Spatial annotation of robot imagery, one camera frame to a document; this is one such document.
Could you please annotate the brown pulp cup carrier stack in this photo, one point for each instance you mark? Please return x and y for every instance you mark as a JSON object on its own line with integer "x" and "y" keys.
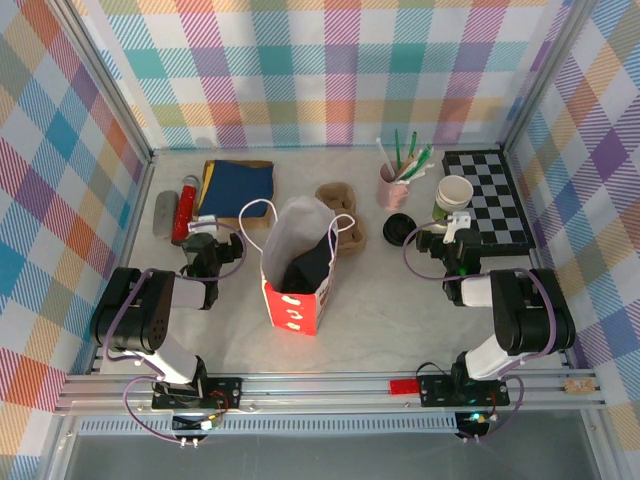
{"x": 350, "y": 235}

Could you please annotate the red white paper gift bag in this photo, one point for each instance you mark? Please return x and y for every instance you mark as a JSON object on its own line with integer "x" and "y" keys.
{"x": 295, "y": 312}

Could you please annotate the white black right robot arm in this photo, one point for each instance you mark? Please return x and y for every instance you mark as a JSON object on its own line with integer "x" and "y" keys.
{"x": 525, "y": 310}

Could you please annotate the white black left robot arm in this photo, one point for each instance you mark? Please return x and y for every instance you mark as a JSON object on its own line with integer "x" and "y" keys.
{"x": 135, "y": 310}

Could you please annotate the black cup lid stack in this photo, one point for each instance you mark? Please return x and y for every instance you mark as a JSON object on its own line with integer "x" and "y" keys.
{"x": 397, "y": 230}

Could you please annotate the green white paper cup stack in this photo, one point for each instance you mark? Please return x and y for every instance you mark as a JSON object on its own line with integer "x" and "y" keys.
{"x": 452, "y": 192}

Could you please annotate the blue napkin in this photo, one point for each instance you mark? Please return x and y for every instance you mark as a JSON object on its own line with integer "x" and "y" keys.
{"x": 240, "y": 190}

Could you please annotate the pink straw holder cup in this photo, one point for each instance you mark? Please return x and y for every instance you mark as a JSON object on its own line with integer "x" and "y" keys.
{"x": 390, "y": 195}

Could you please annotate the red glitter toy microphone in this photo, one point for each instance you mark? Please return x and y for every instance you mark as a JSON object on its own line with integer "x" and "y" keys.
{"x": 185, "y": 210}

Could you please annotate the white wrapped straw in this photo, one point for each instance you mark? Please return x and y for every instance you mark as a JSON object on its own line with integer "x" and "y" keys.
{"x": 419, "y": 168}

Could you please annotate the black grey chessboard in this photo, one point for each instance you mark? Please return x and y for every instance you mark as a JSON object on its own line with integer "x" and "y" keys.
{"x": 500, "y": 190}

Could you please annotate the yellow napkin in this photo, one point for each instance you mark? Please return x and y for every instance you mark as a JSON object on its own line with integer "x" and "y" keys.
{"x": 207, "y": 175}

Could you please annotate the tan wooden stirrer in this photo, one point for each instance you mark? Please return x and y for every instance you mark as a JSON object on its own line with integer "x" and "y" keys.
{"x": 407, "y": 162}

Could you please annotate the green plastic straw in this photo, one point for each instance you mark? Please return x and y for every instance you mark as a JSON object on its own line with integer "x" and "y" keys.
{"x": 422, "y": 156}

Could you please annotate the white plastic straw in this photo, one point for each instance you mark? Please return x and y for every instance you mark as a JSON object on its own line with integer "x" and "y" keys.
{"x": 383, "y": 152}

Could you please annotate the small connector board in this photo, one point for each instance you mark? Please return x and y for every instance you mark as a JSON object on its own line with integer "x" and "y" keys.
{"x": 197, "y": 422}
{"x": 475, "y": 417}

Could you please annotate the small wooden tag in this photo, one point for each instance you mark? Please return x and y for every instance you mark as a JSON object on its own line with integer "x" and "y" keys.
{"x": 579, "y": 386}

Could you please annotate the aluminium frame rail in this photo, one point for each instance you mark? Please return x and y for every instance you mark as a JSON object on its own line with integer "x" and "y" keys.
{"x": 135, "y": 215}
{"x": 539, "y": 257}
{"x": 325, "y": 147}

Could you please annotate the wide aluminium base rail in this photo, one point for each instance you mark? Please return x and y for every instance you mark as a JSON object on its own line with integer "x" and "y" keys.
{"x": 325, "y": 395}

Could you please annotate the aluminium frame post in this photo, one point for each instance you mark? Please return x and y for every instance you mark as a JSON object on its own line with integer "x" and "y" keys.
{"x": 107, "y": 85}
{"x": 545, "y": 75}

